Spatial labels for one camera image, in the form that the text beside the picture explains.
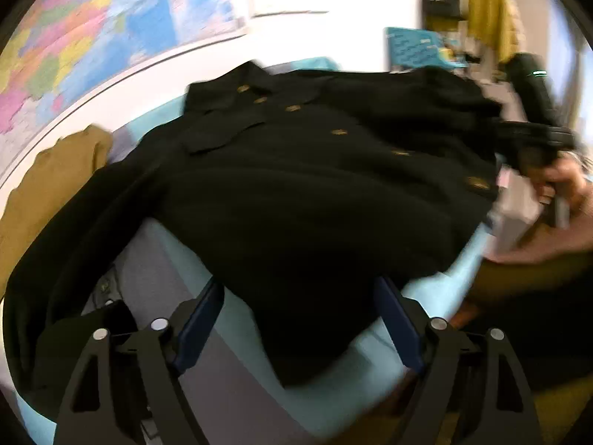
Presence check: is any black buttoned coat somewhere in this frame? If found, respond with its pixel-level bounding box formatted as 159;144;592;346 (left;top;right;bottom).
2;62;506;422

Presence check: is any person's right forearm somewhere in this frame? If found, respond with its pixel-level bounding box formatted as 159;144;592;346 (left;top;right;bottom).
484;211;593;267

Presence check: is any person's right hand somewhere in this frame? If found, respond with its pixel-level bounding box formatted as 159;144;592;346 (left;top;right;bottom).
532;155;593;223

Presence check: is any blue perforated rack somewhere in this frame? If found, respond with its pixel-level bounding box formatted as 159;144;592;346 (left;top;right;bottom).
384;27;468;72

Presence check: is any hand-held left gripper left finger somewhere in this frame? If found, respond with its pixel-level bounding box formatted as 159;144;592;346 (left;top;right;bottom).
53;277;226;445

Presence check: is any olive brown garment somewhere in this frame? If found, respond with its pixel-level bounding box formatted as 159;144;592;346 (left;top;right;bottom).
0;125;114;288

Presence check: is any colourful wall map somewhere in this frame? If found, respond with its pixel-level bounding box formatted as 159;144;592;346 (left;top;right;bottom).
0;0;248;181

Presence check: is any mustard hanging coat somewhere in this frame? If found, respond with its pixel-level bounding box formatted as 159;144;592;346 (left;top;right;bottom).
424;0;517;62

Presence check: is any black hanging bag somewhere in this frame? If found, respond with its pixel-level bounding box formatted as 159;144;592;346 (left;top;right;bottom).
424;0;463;19

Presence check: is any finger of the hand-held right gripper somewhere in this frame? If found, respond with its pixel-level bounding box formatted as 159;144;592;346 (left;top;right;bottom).
497;119;550;148

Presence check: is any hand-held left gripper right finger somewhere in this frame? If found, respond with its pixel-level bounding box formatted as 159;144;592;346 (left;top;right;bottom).
373;276;545;445

